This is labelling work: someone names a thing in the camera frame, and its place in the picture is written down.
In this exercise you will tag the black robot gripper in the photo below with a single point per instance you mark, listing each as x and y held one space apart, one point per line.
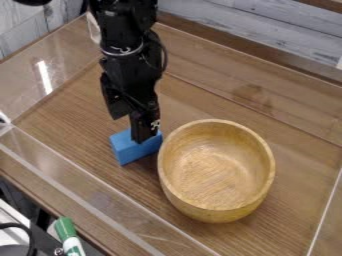
131 72

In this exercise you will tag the blue foam block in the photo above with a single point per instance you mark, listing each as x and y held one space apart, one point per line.
127 150

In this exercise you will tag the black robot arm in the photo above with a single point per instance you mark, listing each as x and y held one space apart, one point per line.
126 22

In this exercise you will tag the brown wooden bowl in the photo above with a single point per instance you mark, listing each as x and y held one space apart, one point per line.
217 170

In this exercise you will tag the green and white marker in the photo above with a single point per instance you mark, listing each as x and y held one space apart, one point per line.
67 235

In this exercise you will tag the clear acrylic tray wall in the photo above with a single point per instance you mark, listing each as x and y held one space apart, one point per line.
114 222

